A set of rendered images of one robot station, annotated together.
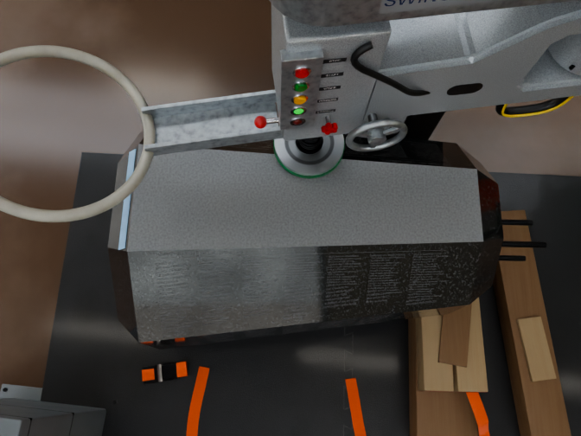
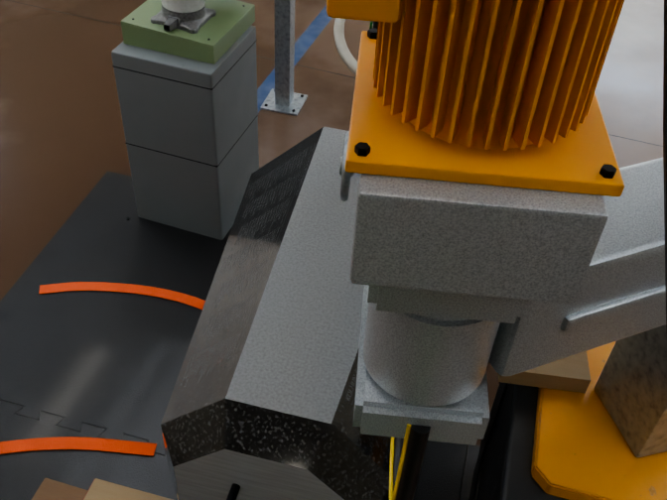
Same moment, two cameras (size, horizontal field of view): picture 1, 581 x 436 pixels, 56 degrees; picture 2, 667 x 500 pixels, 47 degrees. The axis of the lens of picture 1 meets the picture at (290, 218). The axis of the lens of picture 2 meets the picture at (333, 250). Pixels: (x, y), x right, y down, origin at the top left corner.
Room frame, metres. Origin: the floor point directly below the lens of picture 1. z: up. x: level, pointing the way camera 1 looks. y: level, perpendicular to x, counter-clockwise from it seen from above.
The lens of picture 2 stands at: (0.92, -1.45, 2.19)
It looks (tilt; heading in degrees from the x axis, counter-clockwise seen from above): 43 degrees down; 105
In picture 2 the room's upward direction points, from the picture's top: 4 degrees clockwise
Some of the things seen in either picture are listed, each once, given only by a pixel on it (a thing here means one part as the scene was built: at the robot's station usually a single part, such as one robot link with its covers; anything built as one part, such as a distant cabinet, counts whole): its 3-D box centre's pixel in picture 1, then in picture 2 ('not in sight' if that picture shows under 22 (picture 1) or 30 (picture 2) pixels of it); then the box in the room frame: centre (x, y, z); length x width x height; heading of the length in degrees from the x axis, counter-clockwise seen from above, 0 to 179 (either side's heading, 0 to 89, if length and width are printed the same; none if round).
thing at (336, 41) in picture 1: (355, 53); not in sight; (0.74, -0.11, 1.34); 0.36 x 0.22 x 0.45; 103
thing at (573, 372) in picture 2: not in sight; (542, 364); (1.11, -0.22, 0.81); 0.20 x 0.10 x 0.05; 10
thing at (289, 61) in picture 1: (298, 92); not in sight; (0.59, 0.01, 1.39); 0.08 x 0.03 x 0.28; 103
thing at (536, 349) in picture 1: (536, 348); not in sight; (0.24, -1.05, 0.13); 0.25 x 0.10 x 0.01; 12
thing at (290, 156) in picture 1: (309, 142); not in sight; (0.72, -0.04, 0.88); 0.21 x 0.21 x 0.01
